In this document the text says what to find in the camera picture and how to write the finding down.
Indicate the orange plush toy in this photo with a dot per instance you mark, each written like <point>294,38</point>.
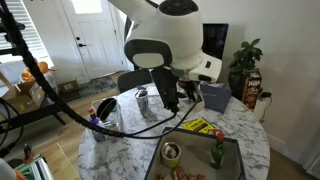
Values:
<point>43,67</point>

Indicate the black flat screen monitor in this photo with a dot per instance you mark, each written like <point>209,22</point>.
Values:
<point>216,40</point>

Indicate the dark open cardboard box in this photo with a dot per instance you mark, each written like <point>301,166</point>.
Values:
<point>196,153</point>

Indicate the grey door rug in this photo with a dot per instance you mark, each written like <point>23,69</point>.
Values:
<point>98,86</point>

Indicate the yellow printed booklet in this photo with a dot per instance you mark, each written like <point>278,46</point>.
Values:
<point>198,125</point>

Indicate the red snack packets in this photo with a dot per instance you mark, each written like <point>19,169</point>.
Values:
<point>181,174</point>

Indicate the red Jenga game box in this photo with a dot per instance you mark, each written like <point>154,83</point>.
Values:
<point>251,91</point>

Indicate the small closed cardboard box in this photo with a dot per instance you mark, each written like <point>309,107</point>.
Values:
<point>69,86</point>

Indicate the clear plastic storage container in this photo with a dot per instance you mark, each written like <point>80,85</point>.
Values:
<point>115,116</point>

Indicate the large open cardboard box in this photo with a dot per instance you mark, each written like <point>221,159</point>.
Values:
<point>23,98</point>

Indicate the open tin can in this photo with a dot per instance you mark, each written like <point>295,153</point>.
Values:
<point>171,155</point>

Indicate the white window blinds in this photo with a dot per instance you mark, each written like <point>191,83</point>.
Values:
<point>30,36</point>

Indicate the clear plastic cup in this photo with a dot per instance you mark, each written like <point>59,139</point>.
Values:
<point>183,94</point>

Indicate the black low bench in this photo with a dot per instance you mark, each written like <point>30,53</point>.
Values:
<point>33,115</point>

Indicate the white charger with black plug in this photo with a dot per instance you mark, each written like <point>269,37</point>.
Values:
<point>262,106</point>

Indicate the green potted plant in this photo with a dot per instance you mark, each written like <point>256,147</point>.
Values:
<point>245,63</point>

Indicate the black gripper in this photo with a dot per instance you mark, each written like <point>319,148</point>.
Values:
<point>165,80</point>

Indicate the red capped blue label bottle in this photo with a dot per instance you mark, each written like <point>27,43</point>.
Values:
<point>94,118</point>

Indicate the black round bowl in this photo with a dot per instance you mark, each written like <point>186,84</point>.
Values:
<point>106,108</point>

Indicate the white wall vent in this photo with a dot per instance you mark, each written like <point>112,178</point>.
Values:
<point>313,166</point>

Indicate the dark grey chair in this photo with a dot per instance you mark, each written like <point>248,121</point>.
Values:
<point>133,80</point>

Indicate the green white stacked equipment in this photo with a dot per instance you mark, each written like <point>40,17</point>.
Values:
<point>35,168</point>

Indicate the white entrance door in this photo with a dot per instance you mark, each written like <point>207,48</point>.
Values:
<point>90,33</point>

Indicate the small red packet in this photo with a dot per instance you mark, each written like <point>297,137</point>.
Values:
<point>214,132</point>

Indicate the silver tumbler with black lid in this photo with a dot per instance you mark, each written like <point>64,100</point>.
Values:
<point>142,101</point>

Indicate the navy flat gift box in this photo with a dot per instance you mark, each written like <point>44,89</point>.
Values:
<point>216,97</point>

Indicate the green bottle with red cap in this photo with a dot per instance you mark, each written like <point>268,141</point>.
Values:
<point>217,155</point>

